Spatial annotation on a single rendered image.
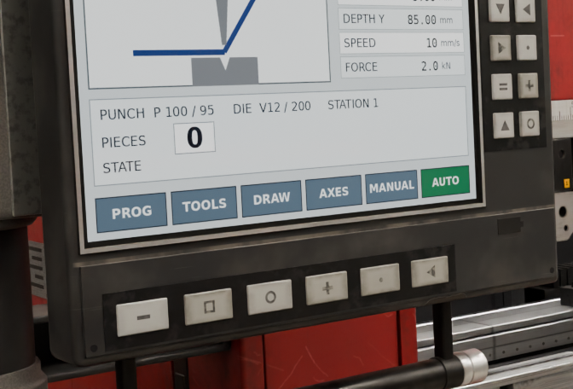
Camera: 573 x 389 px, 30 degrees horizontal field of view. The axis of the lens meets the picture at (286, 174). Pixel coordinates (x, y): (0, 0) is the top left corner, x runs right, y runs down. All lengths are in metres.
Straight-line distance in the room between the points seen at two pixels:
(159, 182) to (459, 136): 0.27
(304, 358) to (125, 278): 0.55
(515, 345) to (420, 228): 1.28
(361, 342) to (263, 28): 0.60
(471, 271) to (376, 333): 0.42
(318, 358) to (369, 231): 0.45
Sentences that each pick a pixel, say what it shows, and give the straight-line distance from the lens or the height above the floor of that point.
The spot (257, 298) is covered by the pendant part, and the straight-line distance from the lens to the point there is 0.76.
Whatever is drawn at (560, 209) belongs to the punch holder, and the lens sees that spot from 1.80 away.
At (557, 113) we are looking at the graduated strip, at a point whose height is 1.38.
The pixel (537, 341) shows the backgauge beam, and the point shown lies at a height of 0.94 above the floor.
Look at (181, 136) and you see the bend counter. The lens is 0.73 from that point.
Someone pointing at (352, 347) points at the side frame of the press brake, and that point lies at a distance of 1.28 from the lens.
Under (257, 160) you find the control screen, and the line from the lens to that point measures 0.76.
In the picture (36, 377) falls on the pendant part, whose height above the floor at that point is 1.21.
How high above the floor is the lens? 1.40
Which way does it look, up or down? 3 degrees down
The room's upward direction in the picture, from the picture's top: 3 degrees counter-clockwise
